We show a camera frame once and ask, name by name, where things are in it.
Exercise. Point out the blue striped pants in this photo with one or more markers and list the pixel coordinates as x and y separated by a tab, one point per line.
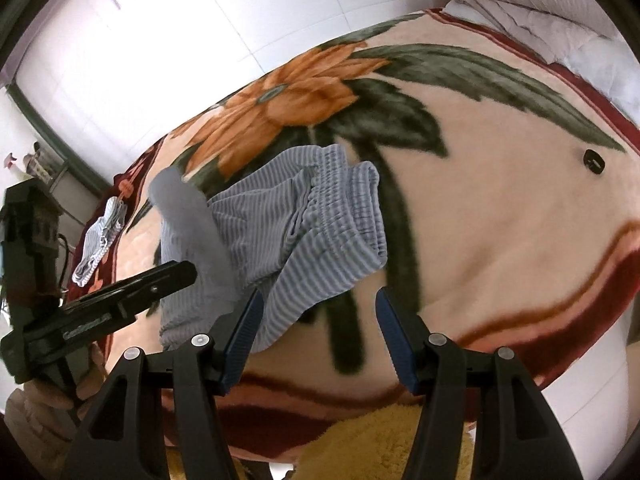
280	220

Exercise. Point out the person's left hand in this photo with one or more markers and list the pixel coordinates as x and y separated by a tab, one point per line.
92	375

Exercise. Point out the small black button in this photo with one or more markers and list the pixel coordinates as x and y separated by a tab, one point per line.
592	161

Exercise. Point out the yellow fuzzy cloth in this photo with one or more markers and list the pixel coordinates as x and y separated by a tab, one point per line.
380	445

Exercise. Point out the floral fleece blanket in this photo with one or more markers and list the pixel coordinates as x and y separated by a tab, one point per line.
500	240

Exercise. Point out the person's left forearm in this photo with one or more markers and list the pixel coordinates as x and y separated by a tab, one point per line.
35	430

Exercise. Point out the beige quilt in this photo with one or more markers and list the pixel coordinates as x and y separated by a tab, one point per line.
510	0

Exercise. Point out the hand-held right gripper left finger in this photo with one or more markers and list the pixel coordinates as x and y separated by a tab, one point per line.
245	330

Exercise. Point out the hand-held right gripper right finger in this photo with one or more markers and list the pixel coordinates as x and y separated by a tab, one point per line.
395	340

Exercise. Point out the folded striped garment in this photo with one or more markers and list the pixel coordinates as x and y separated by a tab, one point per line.
97	247

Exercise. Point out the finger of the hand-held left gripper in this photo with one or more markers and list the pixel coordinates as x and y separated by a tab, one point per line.
160	280

